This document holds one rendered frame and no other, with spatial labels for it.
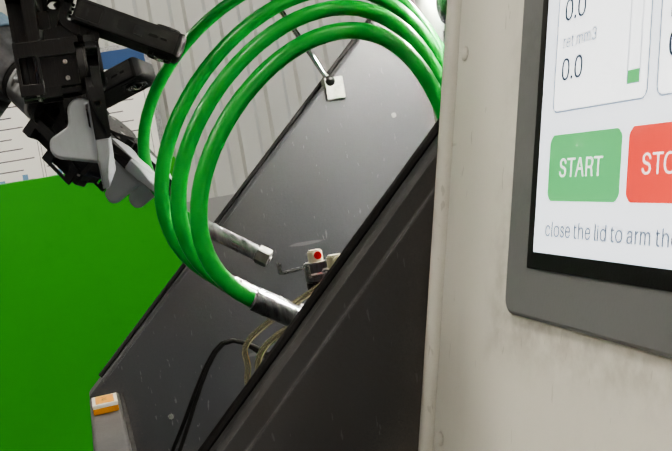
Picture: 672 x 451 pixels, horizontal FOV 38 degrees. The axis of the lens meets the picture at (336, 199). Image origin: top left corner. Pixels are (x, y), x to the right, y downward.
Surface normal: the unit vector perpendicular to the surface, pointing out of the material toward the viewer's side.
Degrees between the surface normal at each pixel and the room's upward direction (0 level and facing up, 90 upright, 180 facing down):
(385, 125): 90
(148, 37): 88
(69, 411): 90
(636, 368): 76
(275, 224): 90
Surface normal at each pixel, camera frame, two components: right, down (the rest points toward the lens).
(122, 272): 0.27, 0.00
